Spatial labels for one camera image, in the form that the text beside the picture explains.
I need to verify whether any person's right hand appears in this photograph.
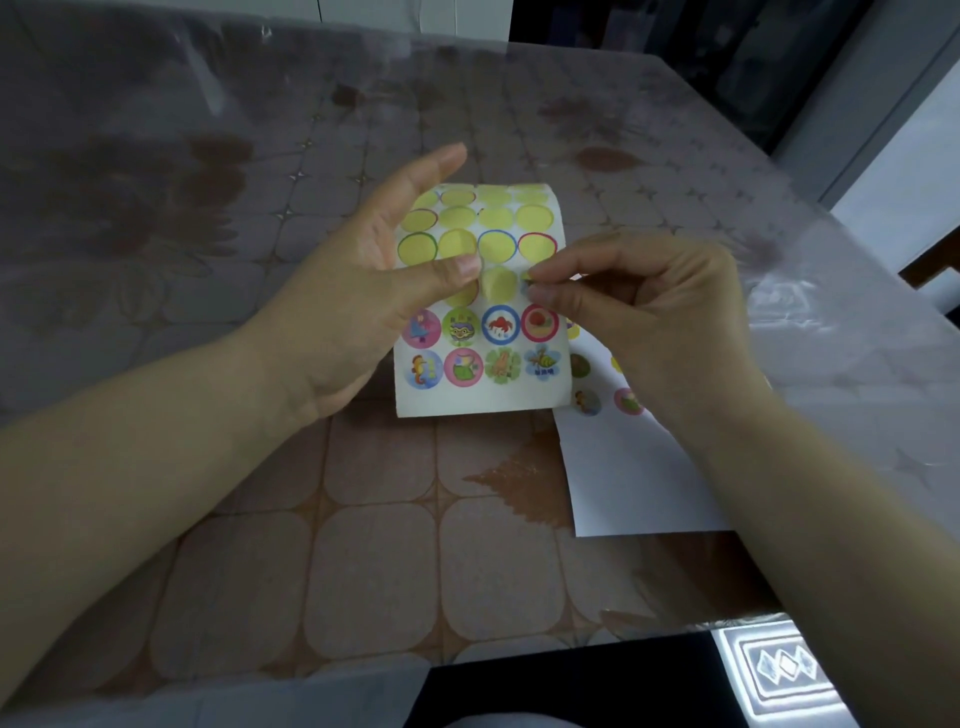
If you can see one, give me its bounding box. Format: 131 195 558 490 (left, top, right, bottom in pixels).
525 228 775 453

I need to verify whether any person's left hand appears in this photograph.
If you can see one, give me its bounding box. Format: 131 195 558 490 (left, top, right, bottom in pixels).
246 142 485 434

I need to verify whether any sticker sheet with yellow backing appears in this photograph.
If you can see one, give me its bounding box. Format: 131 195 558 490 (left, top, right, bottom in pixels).
393 182 575 419

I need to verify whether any person's right forearm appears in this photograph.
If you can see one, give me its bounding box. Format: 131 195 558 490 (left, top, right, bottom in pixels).
671 375 960 728

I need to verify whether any person's left forearm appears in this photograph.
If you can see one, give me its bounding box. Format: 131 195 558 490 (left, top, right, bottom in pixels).
0 324 325 710

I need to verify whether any white paper sheet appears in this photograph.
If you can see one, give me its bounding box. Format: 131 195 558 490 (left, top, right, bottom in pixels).
553 318 740 540

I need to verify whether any dark cabinet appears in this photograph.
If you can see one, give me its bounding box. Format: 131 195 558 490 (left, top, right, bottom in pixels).
508 0 875 155

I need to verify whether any patterned brown tablecloth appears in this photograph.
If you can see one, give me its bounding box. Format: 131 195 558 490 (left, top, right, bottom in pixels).
0 30 901 691

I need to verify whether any clear plastic table cover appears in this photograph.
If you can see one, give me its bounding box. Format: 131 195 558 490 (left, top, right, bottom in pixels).
0 11 960 728

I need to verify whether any brown wooden furniture piece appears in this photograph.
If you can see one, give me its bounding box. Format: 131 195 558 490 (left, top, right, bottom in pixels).
898 223 960 295

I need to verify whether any person's black clothing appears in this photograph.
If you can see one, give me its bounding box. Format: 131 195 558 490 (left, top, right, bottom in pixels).
403 632 860 728

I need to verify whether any white door with grey frame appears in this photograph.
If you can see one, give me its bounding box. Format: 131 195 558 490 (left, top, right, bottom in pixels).
772 0 960 252

